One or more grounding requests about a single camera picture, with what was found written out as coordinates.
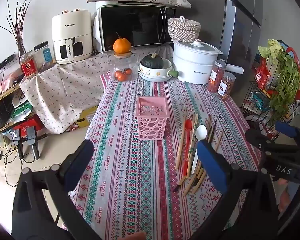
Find person's right hand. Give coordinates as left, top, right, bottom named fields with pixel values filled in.
left=277, top=177, right=290, bottom=213

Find woven lidded basket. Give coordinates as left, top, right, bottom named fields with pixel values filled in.
left=167, top=16, right=201, bottom=43

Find red label jar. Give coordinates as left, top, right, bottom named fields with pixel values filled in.
left=19, top=50, right=38, bottom=80

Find green bag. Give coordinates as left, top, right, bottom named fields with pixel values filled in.
left=11, top=102, right=34, bottom=119

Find dried branches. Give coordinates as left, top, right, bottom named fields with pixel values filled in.
left=0, top=0, right=33, bottom=48

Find patterned woven tablecloth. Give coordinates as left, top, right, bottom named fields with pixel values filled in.
left=75, top=71, right=263, bottom=240

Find red snack packets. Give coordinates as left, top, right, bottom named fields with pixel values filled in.
left=254, top=57, right=272, bottom=89

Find black floor cables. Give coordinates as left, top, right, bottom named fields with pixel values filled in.
left=1, top=127, right=23, bottom=188

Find small-print floral cloth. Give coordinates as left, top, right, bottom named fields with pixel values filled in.
left=19, top=54, right=110, bottom=135

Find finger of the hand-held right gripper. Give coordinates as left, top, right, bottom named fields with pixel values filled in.
left=245, top=127, right=300, bottom=153
left=274, top=121, right=300, bottom=144

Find napa cabbage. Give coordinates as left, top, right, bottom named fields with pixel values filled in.
left=258, top=39, right=283, bottom=58

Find red box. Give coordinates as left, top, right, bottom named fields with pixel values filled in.
left=12, top=116, right=44, bottom=135

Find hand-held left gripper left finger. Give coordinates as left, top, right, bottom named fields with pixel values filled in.
left=11, top=139, right=103, bottom=240

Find dark green pumpkin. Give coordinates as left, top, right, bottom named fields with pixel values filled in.
left=140, top=53, right=164, bottom=70

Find red plastic spoon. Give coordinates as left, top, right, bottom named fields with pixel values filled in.
left=182, top=119, right=193, bottom=178

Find clear jar with black lid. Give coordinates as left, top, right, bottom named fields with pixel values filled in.
left=34, top=41, right=54, bottom=70

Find green leafy vegetable bunch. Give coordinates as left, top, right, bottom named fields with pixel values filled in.
left=267, top=47, right=300, bottom=125

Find black microwave oven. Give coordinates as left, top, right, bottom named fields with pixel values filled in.
left=95, top=1, right=177, bottom=53

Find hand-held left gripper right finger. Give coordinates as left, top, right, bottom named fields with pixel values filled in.
left=190, top=140, right=289, bottom=240

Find white bowl on plates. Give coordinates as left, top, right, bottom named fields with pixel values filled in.
left=138, top=59, right=180, bottom=82

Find teal packet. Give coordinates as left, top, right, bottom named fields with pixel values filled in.
left=252, top=92, right=270, bottom=110

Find black power strip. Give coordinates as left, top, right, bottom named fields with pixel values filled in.
left=0, top=55, right=14, bottom=72

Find pink perforated plastic basket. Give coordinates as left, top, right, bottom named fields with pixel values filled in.
left=134, top=96, right=168, bottom=140

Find plastic jar of red snacks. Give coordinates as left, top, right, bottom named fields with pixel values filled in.
left=207, top=59, right=227, bottom=93

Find white electric cooking pot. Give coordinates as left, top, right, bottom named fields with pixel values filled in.
left=171, top=39, right=244, bottom=85

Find plastic jar of dried slices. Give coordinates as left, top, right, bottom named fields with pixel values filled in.
left=217, top=71, right=237, bottom=102

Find glass vase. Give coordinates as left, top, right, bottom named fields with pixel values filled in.
left=16, top=39, right=28, bottom=62

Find wooden shelf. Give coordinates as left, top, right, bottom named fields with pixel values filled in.
left=0, top=80, right=23, bottom=135

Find pile of wooden chopsticks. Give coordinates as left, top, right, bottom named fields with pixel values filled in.
left=175, top=110, right=224, bottom=197

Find large orange tangerine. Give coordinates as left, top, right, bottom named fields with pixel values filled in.
left=113, top=37, right=132, bottom=54

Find grey refrigerator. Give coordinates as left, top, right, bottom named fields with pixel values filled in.
left=169, top=0, right=269, bottom=65

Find glass jar with wooden lid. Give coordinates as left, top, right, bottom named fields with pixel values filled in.
left=109, top=51, right=139, bottom=82

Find yellow cardboard box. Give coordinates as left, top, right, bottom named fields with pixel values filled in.
left=76, top=106, right=99, bottom=128

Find paper-wrapped chopstick pair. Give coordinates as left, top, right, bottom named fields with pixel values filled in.
left=186, top=114, right=199, bottom=179

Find white plastic spoon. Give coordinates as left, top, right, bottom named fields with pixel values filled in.
left=191, top=124, right=208, bottom=175

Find spare grey gripper tool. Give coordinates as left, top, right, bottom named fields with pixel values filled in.
left=10, top=126, right=48, bottom=160

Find white air fryer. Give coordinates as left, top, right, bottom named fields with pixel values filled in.
left=51, top=9, right=93, bottom=65

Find black wire rack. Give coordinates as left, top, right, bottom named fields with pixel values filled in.
left=240, top=40, right=300, bottom=140

